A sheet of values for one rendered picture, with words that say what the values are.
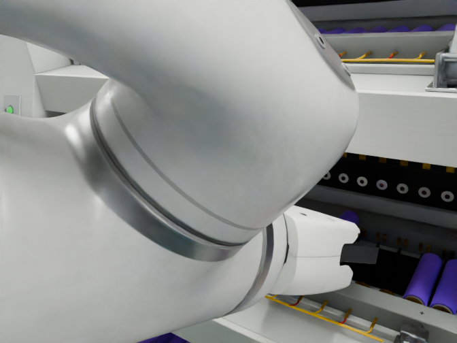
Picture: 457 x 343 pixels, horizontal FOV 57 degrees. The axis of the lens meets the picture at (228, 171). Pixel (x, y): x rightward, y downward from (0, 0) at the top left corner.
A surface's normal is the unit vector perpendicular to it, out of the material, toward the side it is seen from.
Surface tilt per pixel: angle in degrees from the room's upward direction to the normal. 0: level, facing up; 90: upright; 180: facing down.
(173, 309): 120
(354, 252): 86
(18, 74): 90
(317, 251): 83
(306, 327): 20
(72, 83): 110
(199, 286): 125
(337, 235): 77
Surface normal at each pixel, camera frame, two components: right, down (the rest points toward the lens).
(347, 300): -0.58, 0.39
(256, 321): -0.11, -0.91
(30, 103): -0.58, 0.05
